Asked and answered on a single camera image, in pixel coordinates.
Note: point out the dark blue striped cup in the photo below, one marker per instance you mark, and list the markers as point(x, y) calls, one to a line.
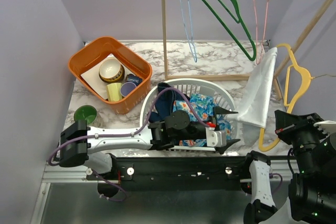
point(134, 79)

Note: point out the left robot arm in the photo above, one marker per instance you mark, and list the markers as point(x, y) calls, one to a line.
point(79, 142)

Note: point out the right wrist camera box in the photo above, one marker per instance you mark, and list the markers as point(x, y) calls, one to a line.
point(325, 128)

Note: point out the white square plate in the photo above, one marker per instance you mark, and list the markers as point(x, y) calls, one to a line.
point(91, 77)

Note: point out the black mounting base bar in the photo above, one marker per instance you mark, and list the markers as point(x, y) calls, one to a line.
point(179, 173)

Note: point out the green floral mug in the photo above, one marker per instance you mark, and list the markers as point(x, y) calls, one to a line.
point(89, 114)

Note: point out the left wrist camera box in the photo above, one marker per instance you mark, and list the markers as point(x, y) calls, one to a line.
point(215, 138)

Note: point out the light grey cloth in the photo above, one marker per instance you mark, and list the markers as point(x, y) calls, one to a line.
point(254, 105)

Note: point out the orange plastic bin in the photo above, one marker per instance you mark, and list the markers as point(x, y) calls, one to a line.
point(96, 52)

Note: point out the purple cup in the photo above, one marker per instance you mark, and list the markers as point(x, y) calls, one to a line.
point(127, 88)

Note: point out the blue floral garment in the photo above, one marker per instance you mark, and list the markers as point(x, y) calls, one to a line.
point(203, 106)

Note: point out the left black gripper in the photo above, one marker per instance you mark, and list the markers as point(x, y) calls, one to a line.
point(218, 110)

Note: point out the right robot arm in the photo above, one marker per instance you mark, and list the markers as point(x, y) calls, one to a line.
point(311, 191)

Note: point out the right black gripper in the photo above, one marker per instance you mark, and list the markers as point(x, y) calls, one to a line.
point(286, 121)

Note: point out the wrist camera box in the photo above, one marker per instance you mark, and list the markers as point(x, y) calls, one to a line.
point(325, 128)
point(215, 138)

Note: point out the patterned ceramic bowl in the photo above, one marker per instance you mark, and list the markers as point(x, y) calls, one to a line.
point(111, 71)

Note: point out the light blue wire hanger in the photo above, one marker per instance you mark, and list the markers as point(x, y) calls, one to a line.
point(188, 27)

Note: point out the blue denim shorts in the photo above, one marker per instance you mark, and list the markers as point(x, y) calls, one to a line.
point(164, 105)

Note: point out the yellow cup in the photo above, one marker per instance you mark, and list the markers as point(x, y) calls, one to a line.
point(113, 92)

